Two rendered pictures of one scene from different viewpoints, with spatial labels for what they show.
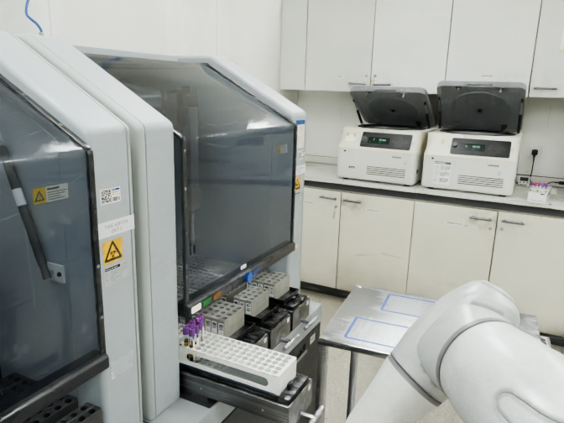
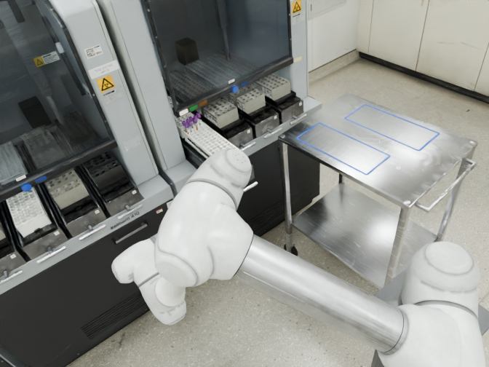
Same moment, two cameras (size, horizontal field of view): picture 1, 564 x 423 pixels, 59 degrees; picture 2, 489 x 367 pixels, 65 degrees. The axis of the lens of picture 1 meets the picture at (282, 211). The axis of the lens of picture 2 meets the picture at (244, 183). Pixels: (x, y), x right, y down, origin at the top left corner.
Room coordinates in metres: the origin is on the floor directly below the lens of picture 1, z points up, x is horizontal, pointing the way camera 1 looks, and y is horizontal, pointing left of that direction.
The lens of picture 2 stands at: (0.13, -0.69, 1.76)
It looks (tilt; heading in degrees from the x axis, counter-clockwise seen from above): 42 degrees down; 34
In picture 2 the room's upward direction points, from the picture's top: 9 degrees counter-clockwise
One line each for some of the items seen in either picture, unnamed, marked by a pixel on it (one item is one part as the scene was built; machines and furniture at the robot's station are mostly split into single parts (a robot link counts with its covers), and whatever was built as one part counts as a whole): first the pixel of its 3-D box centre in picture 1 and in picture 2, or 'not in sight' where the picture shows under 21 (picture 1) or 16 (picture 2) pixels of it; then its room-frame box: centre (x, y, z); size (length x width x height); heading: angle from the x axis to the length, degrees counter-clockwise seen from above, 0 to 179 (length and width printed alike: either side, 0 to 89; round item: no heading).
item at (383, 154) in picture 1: (389, 133); not in sight; (3.61, -0.76, 1.22); 0.62 x 0.56 x 0.64; 152
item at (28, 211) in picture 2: not in sight; (25, 204); (0.60, 0.61, 0.83); 0.30 x 0.10 x 0.06; 63
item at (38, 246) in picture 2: not in sight; (25, 196); (0.66, 0.73, 0.78); 0.73 x 0.14 x 0.09; 63
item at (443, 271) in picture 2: not in sight; (439, 282); (0.79, -0.79, 0.87); 0.18 x 0.16 x 0.22; 10
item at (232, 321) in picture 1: (232, 322); (226, 117); (1.32, 0.14, 0.85); 0.12 x 0.02 x 0.06; 154
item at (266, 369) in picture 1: (236, 362); (212, 146); (1.14, 0.11, 0.83); 0.30 x 0.10 x 0.06; 63
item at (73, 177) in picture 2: not in sight; (65, 186); (0.72, 0.51, 0.85); 0.12 x 0.02 x 0.06; 153
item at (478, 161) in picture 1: (476, 134); not in sight; (3.35, -1.28, 1.24); 0.62 x 0.56 x 0.69; 154
